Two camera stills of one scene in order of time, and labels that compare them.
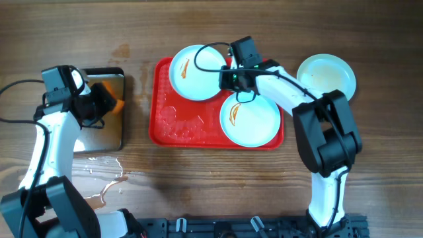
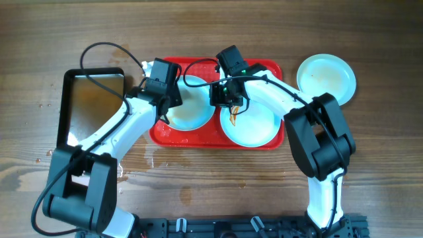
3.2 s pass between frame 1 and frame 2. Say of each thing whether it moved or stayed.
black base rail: stayed
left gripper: moved
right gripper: moved
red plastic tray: stayed
